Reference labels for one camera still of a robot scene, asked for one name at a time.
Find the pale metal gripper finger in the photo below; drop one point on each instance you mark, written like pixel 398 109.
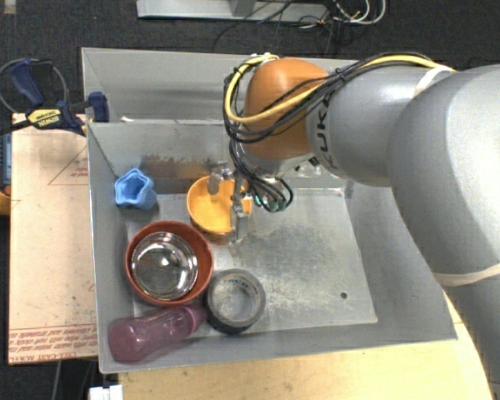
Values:
pixel 213 183
pixel 241 223

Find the yellow bowl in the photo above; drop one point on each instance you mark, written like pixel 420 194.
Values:
pixel 210 211

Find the red-brown bowl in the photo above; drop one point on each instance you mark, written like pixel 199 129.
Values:
pixel 200 265

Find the grey metal bin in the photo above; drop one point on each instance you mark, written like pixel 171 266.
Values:
pixel 308 265

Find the blue star-shaped cup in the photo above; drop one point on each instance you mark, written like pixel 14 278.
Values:
pixel 133 190

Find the clear glass bowl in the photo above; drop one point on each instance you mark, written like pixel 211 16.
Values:
pixel 164 265

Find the black tape roll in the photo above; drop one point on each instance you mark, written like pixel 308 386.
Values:
pixel 216 315

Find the purple plastic bottle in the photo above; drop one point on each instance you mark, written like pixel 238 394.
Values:
pixel 150 336

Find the brown cardboard board, red print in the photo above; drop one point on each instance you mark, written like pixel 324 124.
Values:
pixel 50 244

